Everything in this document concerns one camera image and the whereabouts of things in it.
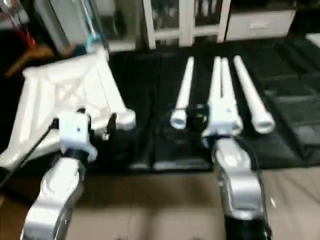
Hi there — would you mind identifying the white plastic table top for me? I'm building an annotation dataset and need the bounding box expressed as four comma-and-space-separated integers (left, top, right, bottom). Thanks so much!
0, 50, 137, 169

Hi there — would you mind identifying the white plastic table leg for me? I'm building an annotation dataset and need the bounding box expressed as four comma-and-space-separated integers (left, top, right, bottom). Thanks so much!
232, 56, 276, 135
209, 56, 224, 111
220, 57, 245, 137
170, 56, 196, 130

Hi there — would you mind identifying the cardboard box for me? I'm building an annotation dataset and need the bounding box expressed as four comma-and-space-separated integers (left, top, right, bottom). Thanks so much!
5, 42, 56, 76

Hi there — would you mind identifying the light blue hanger hook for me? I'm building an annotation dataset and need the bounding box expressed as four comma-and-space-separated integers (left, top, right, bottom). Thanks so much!
82, 0, 108, 53

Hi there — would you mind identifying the black work mat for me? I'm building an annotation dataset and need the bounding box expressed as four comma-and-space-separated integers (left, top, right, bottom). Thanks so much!
0, 35, 320, 173

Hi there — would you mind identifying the white drawer cabinet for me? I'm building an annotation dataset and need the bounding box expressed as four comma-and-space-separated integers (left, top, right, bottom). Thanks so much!
142, 0, 231, 49
225, 10, 296, 42

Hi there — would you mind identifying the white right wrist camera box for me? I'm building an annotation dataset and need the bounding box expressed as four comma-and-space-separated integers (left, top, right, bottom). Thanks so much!
201, 106, 236, 139

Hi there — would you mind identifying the red cable bundle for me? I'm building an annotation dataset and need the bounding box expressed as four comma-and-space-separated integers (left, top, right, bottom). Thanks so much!
12, 20, 37, 51

